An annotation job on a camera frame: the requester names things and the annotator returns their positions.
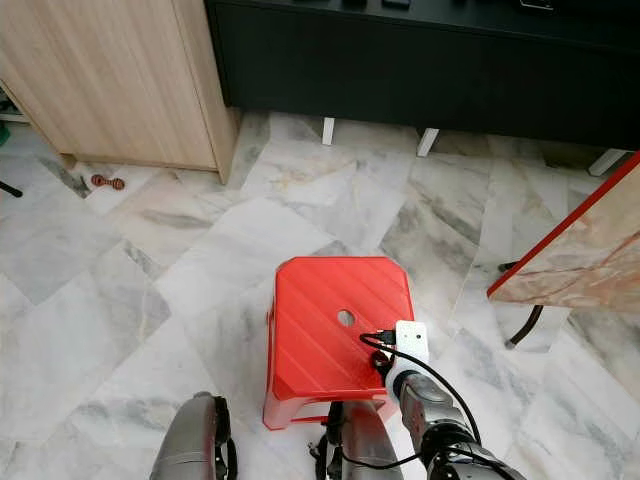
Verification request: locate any red plastic stool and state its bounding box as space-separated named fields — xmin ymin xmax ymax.
xmin=262 ymin=255 xmax=416 ymax=432

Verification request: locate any grey right robot leg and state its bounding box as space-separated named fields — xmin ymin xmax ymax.
xmin=308 ymin=399 xmax=407 ymax=480

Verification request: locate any black table leg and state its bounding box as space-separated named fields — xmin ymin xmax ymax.
xmin=499 ymin=261 xmax=547 ymax=350

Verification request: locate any marble table top red edge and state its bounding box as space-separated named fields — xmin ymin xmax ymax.
xmin=486 ymin=150 xmax=640 ymax=314

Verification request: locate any black TV console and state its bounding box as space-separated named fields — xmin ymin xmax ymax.
xmin=205 ymin=0 xmax=640 ymax=153

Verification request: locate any small red floor toy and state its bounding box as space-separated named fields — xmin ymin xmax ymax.
xmin=89 ymin=173 xmax=127 ymax=192

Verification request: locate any light wooden cabinet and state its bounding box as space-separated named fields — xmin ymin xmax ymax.
xmin=0 ymin=0 xmax=242 ymax=185

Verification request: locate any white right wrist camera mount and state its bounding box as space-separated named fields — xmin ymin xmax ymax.
xmin=384 ymin=319 xmax=431 ymax=397

